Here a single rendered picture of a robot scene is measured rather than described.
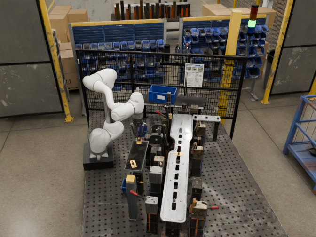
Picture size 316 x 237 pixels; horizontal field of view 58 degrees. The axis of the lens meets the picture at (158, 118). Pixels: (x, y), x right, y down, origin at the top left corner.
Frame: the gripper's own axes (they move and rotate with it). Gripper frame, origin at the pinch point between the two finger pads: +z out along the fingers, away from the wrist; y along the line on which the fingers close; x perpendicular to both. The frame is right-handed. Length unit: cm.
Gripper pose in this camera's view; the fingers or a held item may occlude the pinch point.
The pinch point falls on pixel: (138, 137)
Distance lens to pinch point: 239.6
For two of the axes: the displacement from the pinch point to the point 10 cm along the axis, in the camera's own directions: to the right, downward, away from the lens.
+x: -0.4, -5.6, 8.2
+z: 0.0, 8.3, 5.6
